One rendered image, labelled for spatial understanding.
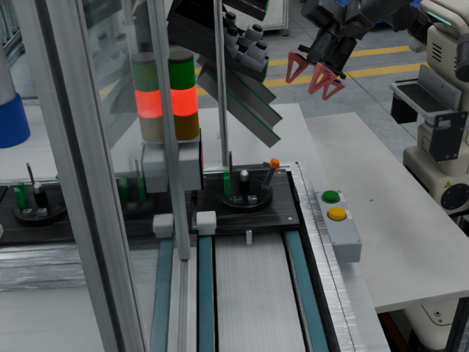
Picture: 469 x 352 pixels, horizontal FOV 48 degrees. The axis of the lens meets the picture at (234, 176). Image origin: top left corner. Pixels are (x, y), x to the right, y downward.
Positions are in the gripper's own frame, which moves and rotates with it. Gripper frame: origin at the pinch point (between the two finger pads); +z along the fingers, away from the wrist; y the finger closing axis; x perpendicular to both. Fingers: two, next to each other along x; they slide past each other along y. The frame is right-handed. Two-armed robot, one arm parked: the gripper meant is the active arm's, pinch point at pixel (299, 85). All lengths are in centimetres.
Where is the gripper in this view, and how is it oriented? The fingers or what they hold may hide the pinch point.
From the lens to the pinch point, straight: 138.8
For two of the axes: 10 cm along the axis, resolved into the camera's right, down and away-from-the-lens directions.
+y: 5.0, 4.2, -7.6
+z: -5.2, 8.5, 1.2
